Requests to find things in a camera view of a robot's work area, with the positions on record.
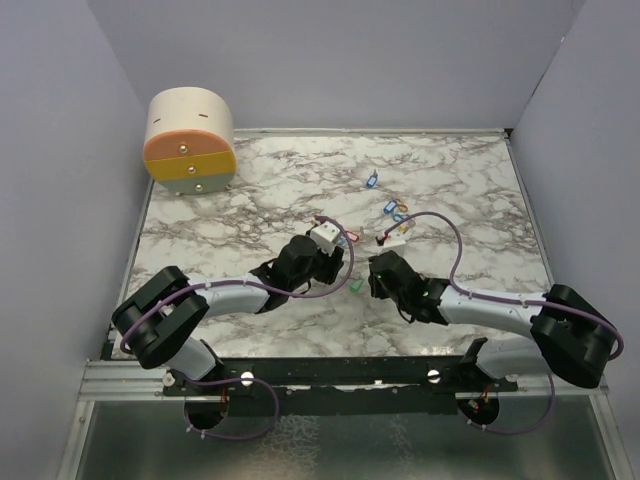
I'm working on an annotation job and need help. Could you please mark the round three-drawer storage box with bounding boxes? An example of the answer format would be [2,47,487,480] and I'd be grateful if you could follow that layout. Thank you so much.
[142,87,237,195]

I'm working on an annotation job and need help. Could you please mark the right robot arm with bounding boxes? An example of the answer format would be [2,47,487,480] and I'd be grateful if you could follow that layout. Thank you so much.
[368,251,619,391]

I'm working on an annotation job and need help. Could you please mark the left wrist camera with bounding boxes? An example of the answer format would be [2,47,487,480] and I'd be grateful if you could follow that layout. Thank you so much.
[309,222,342,256]

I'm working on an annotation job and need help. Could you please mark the green key tag with key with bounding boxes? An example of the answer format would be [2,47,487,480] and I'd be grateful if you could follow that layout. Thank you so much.
[349,275,364,293]

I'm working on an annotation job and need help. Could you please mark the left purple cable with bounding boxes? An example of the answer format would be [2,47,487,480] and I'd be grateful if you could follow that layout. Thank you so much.
[119,214,357,441]

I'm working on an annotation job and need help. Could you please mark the red key tag with key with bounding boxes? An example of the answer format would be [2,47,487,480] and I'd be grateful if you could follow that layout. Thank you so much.
[346,231,360,243]

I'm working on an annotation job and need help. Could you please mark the blue key tag with key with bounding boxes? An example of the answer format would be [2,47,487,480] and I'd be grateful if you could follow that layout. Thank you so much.
[383,200,398,214]

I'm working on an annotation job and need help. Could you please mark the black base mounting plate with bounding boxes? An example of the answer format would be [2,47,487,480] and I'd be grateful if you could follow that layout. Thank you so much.
[163,355,517,417]

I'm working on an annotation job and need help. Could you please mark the aluminium rail frame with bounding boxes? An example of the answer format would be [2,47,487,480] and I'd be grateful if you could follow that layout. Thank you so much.
[79,361,609,401]

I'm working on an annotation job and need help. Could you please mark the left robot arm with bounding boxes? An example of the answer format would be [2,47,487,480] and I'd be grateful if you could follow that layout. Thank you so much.
[112,233,344,369]

